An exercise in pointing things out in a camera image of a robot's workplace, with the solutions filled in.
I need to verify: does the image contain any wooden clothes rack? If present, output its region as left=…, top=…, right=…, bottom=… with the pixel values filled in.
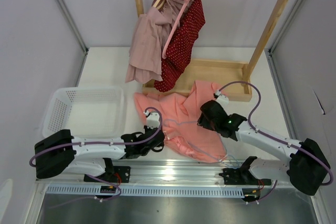
left=135, top=0, right=288, bottom=96

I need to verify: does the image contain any white plastic basket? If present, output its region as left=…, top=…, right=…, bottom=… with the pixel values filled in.
left=42, top=86, right=126, bottom=138

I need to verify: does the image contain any pink plastic hanger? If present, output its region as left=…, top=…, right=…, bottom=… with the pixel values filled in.
left=162, top=0, right=191, bottom=59

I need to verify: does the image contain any salmon pink skirt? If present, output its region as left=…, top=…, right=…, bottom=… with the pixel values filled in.
left=133, top=80, right=227, bottom=163

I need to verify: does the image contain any dusty pink dress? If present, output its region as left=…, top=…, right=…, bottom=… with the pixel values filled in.
left=125, top=0, right=184, bottom=84

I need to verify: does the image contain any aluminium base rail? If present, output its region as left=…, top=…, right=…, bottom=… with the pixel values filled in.
left=36, top=161, right=320, bottom=188

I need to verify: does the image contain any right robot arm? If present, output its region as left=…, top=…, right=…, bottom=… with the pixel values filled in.
left=197, top=100, right=333, bottom=196

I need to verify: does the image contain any red polka dot garment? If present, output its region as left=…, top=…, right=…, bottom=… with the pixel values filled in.
left=154, top=0, right=205, bottom=92

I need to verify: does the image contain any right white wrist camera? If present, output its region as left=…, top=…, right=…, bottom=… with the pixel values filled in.
left=214, top=90, right=229, bottom=107

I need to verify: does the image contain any light blue plastic hanger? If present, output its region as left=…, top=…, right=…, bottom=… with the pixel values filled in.
left=163, top=119, right=239, bottom=168

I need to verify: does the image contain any white slotted cable duct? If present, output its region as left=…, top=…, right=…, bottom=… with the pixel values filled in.
left=46, top=184, right=257, bottom=198

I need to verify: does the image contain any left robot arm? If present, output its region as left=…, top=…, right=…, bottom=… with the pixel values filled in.
left=29, top=126, right=165, bottom=182

